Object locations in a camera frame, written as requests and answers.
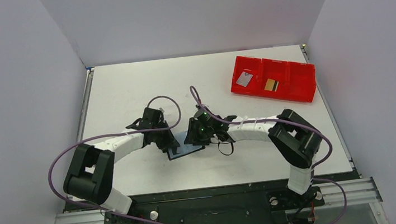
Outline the red plastic divided tray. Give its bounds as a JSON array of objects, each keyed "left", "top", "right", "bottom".
[{"left": 230, "top": 56, "right": 317, "bottom": 103}]

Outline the aluminium rail frame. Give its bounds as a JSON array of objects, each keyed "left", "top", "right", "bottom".
[{"left": 55, "top": 178, "right": 383, "bottom": 224}]

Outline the black leather card holder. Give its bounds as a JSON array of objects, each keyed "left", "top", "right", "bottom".
[{"left": 167, "top": 131, "right": 205, "bottom": 161}]

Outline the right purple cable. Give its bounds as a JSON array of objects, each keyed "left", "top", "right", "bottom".
[{"left": 189, "top": 71, "right": 335, "bottom": 181}]

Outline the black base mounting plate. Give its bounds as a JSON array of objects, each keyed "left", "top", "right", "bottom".
[{"left": 103, "top": 179, "right": 325, "bottom": 224}]

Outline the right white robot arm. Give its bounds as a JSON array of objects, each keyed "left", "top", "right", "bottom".
[{"left": 184, "top": 108, "right": 322, "bottom": 206}]

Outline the black loop cable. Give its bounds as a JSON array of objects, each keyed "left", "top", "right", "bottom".
[{"left": 218, "top": 141, "right": 235, "bottom": 157}]

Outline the purple cable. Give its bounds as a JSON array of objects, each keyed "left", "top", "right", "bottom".
[
  {"left": 189, "top": 71, "right": 335, "bottom": 181},
  {"left": 40, "top": 94, "right": 192, "bottom": 222}
]

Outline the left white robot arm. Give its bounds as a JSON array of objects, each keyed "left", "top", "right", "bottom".
[{"left": 63, "top": 107, "right": 180, "bottom": 224}]

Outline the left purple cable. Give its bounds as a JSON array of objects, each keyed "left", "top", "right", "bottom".
[{"left": 40, "top": 94, "right": 192, "bottom": 222}]

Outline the silver grey credit card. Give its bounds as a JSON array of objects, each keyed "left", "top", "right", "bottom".
[{"left": 236, "top": 71, "right": 253, "bottom": 87}]

